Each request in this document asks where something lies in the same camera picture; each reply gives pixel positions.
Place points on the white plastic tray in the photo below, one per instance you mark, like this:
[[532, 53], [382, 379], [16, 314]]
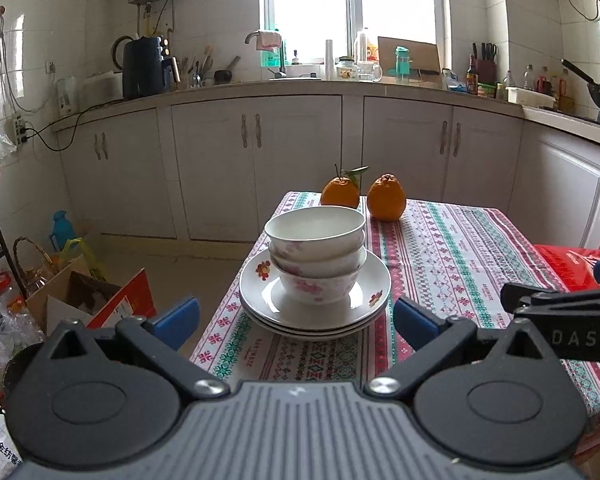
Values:
[[530, 96]]

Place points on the orange with green leaf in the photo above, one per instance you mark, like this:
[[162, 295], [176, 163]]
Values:
[[340, 195]]

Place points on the clear glass bottle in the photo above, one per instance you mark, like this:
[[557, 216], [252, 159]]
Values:
[[529, 80]]

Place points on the brown cardboard sheet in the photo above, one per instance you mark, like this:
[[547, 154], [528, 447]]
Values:
[[420, 55]]

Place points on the jar with red lid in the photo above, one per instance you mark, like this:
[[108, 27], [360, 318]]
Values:
[[2, 282]]

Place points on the utensil holder with chopsticks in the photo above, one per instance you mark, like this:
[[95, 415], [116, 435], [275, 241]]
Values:
[[194, 72]]

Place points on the stack of clear plastic cups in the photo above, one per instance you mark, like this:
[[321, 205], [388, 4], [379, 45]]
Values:
[[330, 60]]

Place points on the beige kitchen countertop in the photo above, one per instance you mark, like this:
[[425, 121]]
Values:
[[300, 87]]

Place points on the black mortar with pestle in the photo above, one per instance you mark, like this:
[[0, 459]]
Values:
[[225, 75]]

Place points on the glass mug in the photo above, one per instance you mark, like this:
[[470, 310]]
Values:
[[369, 72]]

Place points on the pink dish cloth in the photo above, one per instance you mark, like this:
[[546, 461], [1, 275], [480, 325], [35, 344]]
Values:
[[268, 40]]

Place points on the white plate with fruit print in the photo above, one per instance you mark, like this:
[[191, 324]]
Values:
[[315, 334], [315, 328], [370, 280]]

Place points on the white kitchen cabinets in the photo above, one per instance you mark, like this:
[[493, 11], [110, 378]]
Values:
[[300, 170]]

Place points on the white power strip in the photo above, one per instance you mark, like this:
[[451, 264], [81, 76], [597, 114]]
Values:
[[19, 129]]

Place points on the dark sauce bottle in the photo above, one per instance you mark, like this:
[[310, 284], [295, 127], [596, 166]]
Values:
[[472, 80]]

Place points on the teal drinking bottle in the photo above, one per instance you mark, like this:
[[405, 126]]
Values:
[[403, 65]]

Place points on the white plastic jug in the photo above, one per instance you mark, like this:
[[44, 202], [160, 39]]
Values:
[[67, 95]]

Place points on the patterned tablecloth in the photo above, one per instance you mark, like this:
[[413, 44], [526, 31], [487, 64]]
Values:
[[455, 260]]

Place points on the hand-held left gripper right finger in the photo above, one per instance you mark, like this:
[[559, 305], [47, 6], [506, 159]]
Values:
[[415, 325]]

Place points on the dark blue air fryer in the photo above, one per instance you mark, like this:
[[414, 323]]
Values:
[[145, 67]]

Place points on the red knife block with knives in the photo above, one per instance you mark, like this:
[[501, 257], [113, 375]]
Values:
[[486, 70]]

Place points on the metal faucet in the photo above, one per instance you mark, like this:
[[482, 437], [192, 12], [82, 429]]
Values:
[[252, 36]]

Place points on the green dish soap bottle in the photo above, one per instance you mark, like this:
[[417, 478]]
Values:
[[275, 57]]

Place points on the kitchen window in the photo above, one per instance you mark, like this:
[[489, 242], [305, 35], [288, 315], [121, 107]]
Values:
[[305, 5]]

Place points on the orange without leaf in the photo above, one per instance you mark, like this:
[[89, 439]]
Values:
[[386, 200]]

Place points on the yellow-green bag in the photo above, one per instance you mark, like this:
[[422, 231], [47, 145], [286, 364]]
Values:
[[80, 255]]

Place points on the white bowl with pink flowers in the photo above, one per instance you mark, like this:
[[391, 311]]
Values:
[[320, 266], [315, 225], [320, 290]]

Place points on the red cardboard box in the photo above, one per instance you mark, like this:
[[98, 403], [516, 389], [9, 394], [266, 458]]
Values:
[[125, 300]]

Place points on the wicker basket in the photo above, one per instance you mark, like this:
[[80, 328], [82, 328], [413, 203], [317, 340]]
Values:
[[30, 270]]

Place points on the brown cardboard box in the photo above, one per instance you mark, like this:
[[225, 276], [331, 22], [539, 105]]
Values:
[[55, 305]]

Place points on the plastic oil bottle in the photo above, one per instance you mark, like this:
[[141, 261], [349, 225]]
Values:
[[365, 45]]

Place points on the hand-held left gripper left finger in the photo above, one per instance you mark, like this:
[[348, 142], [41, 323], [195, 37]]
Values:
[[177, 320]]

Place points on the black trash bin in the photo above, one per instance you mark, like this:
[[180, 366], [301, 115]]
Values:
[[22, 370]]

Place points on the white countertop appliance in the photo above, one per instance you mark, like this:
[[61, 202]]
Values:
[[102, 87]]

